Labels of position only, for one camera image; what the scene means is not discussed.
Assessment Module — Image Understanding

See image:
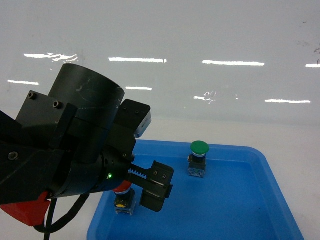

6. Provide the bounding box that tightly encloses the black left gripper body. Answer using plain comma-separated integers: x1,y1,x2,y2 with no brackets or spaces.
94,124,136,193

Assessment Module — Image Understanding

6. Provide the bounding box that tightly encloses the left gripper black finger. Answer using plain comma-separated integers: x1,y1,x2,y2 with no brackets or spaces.
126,161,174,212

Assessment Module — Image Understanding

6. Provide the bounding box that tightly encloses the red mushroom push button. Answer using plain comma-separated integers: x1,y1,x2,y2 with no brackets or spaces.
112,180,137,216

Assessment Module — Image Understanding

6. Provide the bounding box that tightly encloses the green mushroom push button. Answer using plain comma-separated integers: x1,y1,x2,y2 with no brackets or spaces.
187,140,210,178

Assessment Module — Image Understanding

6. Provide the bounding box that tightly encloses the blue plastic tray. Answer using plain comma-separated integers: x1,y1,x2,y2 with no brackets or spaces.
87,140,303,240

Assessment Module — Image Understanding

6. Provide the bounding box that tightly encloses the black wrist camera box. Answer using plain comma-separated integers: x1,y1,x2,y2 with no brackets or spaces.
114,99,152,138

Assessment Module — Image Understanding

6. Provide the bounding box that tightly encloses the black cable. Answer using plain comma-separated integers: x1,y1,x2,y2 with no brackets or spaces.
33,193,91,240

